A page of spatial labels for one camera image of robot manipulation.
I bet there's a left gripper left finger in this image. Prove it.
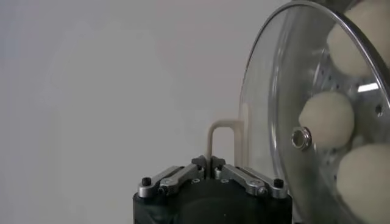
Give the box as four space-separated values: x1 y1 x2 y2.
136 155 208 198

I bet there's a glass pot lid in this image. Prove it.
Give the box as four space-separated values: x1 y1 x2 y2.
207 0 390 224

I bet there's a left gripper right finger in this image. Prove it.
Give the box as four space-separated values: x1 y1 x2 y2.
210 155 289 199

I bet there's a stainless steel steamer basket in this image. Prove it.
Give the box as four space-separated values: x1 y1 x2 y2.
268 0 390 224

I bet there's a white steamed baozi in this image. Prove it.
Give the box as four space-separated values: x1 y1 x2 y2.
326 0 390 79
298 91 356 150
335 142 390 224

